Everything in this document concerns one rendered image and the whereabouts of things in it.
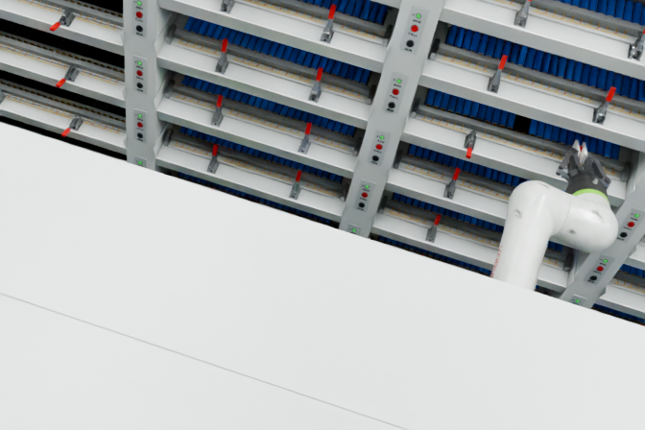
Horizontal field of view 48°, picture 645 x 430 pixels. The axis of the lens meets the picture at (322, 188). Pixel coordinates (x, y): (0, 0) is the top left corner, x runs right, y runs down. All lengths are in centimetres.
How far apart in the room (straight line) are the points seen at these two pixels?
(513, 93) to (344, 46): 44
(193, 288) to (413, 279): 15
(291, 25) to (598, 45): 74
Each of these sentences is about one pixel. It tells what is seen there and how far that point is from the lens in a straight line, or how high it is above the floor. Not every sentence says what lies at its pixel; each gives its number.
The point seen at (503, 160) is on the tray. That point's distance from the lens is 197.
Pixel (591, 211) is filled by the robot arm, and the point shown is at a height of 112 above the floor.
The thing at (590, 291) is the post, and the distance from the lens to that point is 229.
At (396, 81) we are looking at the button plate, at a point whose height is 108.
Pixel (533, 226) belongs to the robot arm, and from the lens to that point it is 157.
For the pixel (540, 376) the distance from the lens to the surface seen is 51.
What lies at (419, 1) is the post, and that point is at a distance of 174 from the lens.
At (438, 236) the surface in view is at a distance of 222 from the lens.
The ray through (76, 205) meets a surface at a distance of 54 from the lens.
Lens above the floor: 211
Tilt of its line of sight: 44 degrees down
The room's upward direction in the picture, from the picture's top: 14 degrees clockwise
